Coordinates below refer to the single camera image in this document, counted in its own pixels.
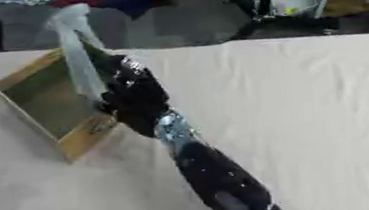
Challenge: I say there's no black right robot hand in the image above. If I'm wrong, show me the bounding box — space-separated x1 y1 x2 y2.
77 23 176 147

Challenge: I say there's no tan cardboard box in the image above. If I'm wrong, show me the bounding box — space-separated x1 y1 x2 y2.
0 41 124 172

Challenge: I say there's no black tripod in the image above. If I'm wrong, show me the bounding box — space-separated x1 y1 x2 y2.
221 0 344 47

